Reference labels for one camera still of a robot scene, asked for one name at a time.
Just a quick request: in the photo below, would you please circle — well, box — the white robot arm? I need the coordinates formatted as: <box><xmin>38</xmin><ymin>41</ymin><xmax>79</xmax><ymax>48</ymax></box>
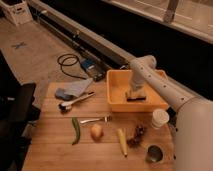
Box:
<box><xmin>130</xmin><ymin>55</ymin><xmax>213</xmax><ymax>171</ymax></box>

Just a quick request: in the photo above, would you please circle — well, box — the yellow plastic tray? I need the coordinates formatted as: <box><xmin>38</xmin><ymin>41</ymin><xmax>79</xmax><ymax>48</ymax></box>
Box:
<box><xmin>106</xmin><ymin>70</ymin><xmax>169</xmax><ymax>112</ymax></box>

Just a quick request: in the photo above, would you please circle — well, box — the white paper cup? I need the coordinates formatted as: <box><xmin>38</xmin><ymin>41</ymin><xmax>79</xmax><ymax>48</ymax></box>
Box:
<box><xmin>151</xmin><ymin>109</ymin><xmax>169</xmax><ymax>129</ymax></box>

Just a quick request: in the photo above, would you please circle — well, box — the blue power box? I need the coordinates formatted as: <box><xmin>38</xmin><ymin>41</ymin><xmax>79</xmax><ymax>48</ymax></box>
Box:
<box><xmin>80</xmin><ymin>59</ymin><xmax>105</xmax><ymax>82</ymax></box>

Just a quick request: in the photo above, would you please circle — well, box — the dark grape bunch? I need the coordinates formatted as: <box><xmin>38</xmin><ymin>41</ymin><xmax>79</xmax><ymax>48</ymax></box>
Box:
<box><xmin>127</xmin><ymin>125</ymin><xmax>147</xmax><ymax>148</ymax></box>

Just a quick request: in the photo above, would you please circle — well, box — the yellow corn cob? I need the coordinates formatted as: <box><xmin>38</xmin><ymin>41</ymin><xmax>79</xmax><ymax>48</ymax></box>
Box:
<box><xmin>117</xmin><ymin>129</ymin><xmax>128</xmax><ymax>157</ymax></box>

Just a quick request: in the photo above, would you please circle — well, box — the grey blue cloth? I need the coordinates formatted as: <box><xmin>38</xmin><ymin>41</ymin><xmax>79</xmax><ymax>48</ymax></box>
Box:
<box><xmin>55</xmin><ymin>78</ymin><xmax>93</xmax><ymax>101</ymax></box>

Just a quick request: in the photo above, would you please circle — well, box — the green chili pepper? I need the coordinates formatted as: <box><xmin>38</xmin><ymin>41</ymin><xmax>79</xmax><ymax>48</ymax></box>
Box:
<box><xmin>72</xmin><ymin>117</ymin><xmax>81</xmax><ymax>145</ymax></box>

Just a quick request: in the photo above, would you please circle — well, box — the metal can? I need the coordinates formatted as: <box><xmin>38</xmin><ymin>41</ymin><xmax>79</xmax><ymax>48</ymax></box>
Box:
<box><xmin>146</xmin><ymin>145</ymin><xmax>163</xmax><ymax>163</ymax></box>

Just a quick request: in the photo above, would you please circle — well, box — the black chair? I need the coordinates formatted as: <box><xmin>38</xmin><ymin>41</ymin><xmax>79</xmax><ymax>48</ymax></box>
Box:
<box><xmin>0</xmin><ymin>50</ymin><xmax>40</xmax><ymax>171</ymax></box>

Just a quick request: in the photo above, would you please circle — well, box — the white cardboard box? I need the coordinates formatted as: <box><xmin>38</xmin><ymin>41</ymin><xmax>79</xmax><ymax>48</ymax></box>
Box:
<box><xmin>0</xmin><ymin>0</ymin><xmax>33</xmax><ymax>26</ymax></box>

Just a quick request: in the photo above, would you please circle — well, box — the black cable loop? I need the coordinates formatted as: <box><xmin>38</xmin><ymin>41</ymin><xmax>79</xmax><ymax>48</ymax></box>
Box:
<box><xmin>56</xmin><ymin>53</ymin><xmax>88</xmax><ymax>81</ymax></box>

